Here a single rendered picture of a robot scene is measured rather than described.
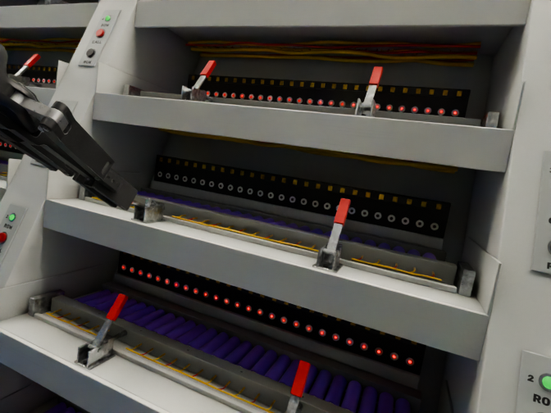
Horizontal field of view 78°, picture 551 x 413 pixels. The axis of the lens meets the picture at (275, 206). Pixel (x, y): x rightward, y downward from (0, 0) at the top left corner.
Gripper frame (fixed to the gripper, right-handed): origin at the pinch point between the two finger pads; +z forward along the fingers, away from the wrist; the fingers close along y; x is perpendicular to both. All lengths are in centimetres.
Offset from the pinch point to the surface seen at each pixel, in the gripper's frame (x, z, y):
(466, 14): 33.5, 2.1, 36.1
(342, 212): 6.1, 8.1, 26.7
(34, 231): -6.9, 8.2, -18.0
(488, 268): 3.1, 7.8, 42.3
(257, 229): 3.2, 12.4, 15.2
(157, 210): 1.2, 8.7, 1.0
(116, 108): 15.2, 4.8, -12.7
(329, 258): 0.7, 9.7, 26.4
